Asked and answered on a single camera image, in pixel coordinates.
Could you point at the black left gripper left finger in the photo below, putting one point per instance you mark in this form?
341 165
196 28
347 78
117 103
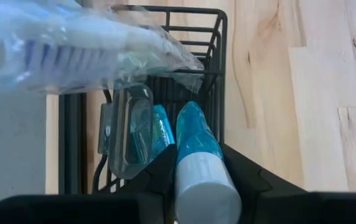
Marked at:
159 186

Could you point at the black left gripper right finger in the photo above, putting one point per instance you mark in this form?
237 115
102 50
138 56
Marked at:
243 186

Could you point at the blue mouthwash bottle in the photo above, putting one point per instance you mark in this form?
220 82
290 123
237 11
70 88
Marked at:
163 130
206 186

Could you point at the plastic toothbrush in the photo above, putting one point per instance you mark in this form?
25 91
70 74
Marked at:
178 62
56 59

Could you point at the clear plastic cup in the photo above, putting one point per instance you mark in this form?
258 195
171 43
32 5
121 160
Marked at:
131 133

